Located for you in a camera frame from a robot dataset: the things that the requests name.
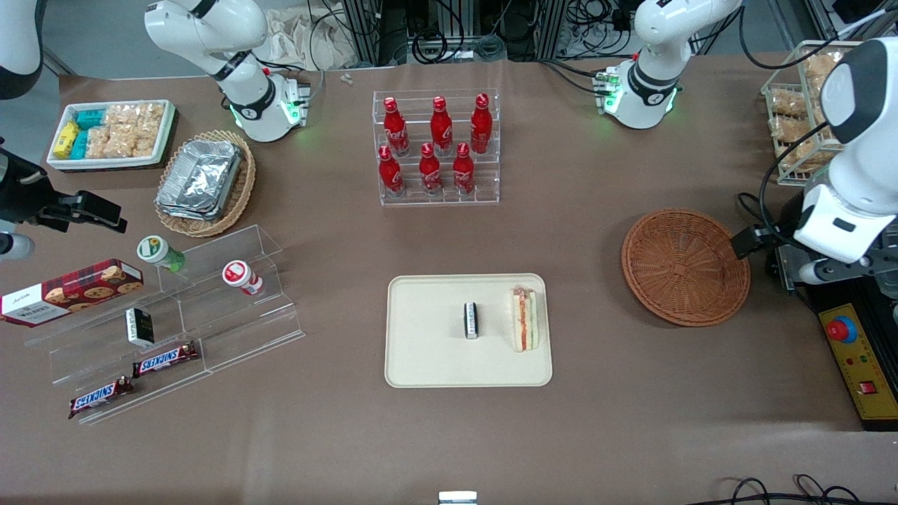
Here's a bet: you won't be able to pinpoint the red tartan cookie box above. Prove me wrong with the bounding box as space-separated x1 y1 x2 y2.
0 258 145 328

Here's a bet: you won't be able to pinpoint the red lidded small cup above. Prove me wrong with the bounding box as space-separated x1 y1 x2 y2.
222 260 265 297

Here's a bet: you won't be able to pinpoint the black base power cables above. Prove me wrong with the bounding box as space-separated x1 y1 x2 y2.
539 59 612 96

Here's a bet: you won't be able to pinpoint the black cables on floor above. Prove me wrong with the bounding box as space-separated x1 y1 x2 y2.
702 474 871 505

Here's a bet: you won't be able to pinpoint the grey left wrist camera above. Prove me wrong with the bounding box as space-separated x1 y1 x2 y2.
798 260 838 286

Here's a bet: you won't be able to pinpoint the Snickers chocolate bar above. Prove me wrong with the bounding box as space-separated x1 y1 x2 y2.
68 377 135 419
132 342 201 378

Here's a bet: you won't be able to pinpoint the brown round wicker basket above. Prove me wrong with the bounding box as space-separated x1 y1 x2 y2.
622 208 752 328

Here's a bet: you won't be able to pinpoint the clear acrylic bottle rack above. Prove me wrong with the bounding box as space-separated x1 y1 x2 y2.
372 89 501 207

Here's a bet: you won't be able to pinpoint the light woven wicker basket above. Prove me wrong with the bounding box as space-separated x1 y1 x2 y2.
154 130 257 238

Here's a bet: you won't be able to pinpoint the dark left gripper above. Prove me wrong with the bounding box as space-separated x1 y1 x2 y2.
730 224 898 283

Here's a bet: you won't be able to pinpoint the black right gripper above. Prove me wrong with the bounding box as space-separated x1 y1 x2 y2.
0 147 128 234

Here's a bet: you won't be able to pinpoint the layered sandwich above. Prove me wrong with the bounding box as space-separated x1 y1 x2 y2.
509 285 540 354

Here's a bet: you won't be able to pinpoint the aluminium profile frame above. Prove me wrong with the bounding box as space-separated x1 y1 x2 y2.
340 0 570 66

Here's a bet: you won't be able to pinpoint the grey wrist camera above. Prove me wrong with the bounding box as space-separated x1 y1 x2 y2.
0 235 35 262
798 260 838 286

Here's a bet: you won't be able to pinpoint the yellow black emergency stop box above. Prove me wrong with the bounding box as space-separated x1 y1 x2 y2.
819 303 898 431

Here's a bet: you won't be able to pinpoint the yellow snack packet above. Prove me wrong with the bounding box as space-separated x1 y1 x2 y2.
53 122 81 160

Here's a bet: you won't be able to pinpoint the crumpled white plastic sheet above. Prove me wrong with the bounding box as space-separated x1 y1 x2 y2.
265 6 360 72

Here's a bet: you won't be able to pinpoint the red cola bottle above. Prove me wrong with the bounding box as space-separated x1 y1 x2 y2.
382 96 410 157
429 95 454 157
377 145 406 198
453 142 477 196
470 93 494 154
419 142 444 196

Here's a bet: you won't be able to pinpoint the beige plastic serving tray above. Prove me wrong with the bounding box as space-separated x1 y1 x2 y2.
384 274 554 389

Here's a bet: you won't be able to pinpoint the green lidded small cup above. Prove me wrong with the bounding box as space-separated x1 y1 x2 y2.
137 235 187 274

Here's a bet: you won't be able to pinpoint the metal wire basket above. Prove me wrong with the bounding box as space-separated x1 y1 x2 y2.
761 40 868 188

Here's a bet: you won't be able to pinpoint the clear acrylic stepped shelf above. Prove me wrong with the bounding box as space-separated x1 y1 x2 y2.
25 224 306 426

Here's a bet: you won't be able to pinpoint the white rectangular snack tray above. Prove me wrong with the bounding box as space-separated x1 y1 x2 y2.
46 100 177 173

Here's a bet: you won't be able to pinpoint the stacked aluminium foil containers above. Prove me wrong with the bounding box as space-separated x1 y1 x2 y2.
156 139 243 222

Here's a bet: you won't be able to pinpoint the clear bag of crackers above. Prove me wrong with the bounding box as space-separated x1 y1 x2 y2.
86 126 114 160
104 103 166 159

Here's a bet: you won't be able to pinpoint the clear bag of pastries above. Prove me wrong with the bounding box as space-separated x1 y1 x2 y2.
772 116 818 144
802 50 843 79
770 90 807 117

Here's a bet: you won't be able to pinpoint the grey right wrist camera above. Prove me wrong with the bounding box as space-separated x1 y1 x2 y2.
0 235 35 262

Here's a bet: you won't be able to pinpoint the coiled background cable bundle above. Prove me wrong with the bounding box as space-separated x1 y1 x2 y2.
410 28 507 65

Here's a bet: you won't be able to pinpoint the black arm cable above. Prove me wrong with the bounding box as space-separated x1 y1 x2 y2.
735 121 853 243
738 0 898 71

